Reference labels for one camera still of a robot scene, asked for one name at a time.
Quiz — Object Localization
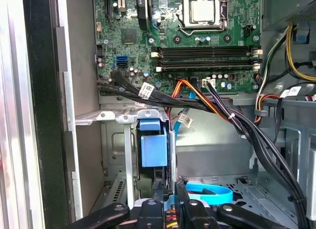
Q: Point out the grey power supply unit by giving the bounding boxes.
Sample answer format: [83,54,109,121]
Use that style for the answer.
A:
[261,0,316,32]

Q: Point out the metal locking lever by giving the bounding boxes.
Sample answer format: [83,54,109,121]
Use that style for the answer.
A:
[178,0,229,37]

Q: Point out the grey wire bundle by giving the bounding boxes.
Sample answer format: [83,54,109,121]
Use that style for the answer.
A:
[254,29,294,126]

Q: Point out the yellow wire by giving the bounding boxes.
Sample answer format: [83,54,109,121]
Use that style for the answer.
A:
[285,25,316,80]

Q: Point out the silver disk bay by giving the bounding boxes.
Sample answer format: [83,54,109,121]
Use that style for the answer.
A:
[75,108,178,207]

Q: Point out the silver CPU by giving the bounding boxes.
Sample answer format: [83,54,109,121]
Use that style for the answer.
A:
[189,0,221,25]

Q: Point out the RAM slot with white clips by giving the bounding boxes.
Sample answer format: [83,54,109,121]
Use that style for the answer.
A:
[155,62,262,73]
[150,50,263,60]

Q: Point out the black PC case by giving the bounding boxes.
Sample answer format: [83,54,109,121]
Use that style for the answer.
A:
[22,0,316,229]

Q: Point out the black cable bundle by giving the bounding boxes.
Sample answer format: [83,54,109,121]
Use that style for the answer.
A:
[97,71,308,229]

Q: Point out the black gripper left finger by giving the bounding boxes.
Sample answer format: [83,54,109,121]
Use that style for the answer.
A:
[63,179,165,229]

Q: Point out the silver optical drive cage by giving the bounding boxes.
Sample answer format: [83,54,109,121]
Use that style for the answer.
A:
[256,98,316,229]

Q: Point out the black graphics card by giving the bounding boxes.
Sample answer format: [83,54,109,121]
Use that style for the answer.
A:
[135,0,152,31]

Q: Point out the orange red power wire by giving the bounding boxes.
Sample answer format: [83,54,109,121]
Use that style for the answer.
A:
[161,78,230,229]

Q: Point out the green motherboard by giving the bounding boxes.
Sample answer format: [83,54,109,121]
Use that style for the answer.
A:
[92,0,262,96]

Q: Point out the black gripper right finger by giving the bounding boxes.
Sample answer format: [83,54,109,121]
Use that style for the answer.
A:
[174,176,289,229]

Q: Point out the blue SATA wire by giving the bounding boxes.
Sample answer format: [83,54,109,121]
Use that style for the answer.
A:
[171,87,234,207]

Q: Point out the metal socket cover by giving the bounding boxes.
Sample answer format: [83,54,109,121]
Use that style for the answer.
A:
[181,0,223,30]

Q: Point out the hard disk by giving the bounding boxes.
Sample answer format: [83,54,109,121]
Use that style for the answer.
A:
[135,118,177,205]

